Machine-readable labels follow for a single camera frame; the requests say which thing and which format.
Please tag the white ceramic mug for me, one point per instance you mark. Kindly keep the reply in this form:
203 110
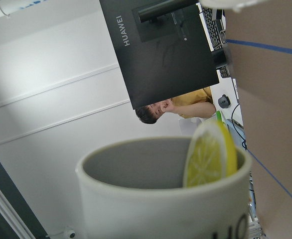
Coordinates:
133 190

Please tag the black computer mouse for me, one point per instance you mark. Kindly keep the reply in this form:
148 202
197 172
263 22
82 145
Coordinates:
224 102

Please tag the yellow lemon slice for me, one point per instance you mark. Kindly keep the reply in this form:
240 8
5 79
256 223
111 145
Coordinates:
211 155

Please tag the black keyboard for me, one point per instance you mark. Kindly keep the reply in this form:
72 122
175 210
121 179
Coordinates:
213 19

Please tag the person in yellow shirt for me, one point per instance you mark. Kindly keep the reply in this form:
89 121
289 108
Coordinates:
196 104

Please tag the black Huawei monitor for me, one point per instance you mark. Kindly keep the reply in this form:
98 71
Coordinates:
159 59

